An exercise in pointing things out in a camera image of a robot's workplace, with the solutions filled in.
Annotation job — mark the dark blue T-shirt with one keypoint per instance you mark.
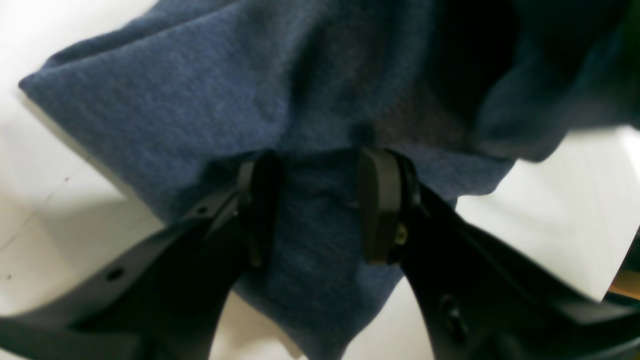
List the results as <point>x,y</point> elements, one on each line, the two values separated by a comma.
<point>172,102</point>

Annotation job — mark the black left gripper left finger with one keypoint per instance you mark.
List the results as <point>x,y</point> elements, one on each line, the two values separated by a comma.
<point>162,299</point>

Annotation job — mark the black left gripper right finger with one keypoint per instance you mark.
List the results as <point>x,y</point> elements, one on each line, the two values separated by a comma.
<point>480,299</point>

